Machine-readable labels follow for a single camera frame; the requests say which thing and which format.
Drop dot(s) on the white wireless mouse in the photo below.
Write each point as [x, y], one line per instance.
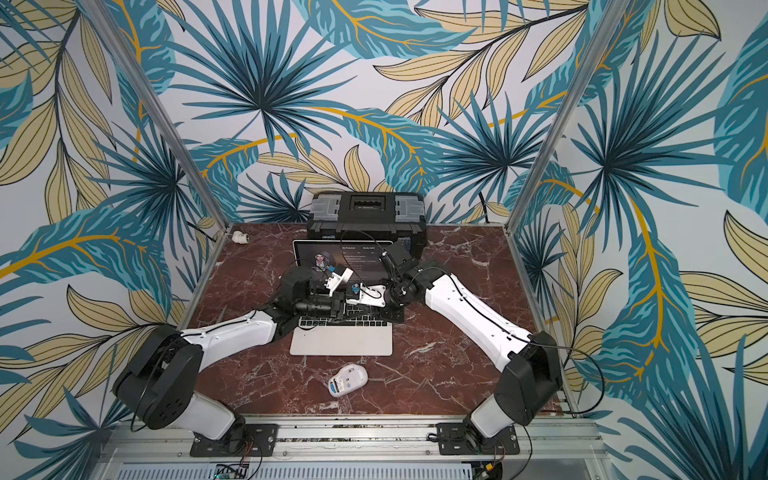
[348, 379]

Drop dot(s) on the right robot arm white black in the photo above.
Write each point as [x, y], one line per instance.
[530, 372]

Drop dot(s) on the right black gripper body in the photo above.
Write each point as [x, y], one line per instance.
[387, 291]

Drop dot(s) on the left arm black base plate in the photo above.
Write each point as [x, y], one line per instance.
[240, 441]

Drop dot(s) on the left aluminium frame post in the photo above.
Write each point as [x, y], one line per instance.
[108, 30]

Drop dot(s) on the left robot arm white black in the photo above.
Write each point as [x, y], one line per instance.
[158, 383]

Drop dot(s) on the small white plastic fitting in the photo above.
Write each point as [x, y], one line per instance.
[240, 238]

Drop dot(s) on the aluminium front rail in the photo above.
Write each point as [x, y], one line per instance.
[364, 447]

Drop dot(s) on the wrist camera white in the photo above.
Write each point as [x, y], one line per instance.
[368, 295]
[333, 279]

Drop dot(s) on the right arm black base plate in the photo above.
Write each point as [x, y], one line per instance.
[460, 438]

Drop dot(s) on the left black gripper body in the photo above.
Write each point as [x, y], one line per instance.
[323, 305]

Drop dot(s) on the black and grey toolbox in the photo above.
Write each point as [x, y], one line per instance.
[383, 216]

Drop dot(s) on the aluminium frame post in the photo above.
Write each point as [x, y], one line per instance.
[108, 30]
[582, 76]

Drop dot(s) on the silver laptop with black keyboard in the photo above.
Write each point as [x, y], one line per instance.
[363, 330]

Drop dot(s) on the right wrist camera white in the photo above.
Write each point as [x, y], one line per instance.
[368, 295]

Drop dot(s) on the right aluminium frame post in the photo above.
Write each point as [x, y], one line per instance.
[582, 76]

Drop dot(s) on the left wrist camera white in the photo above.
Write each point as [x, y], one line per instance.
[333, 279]

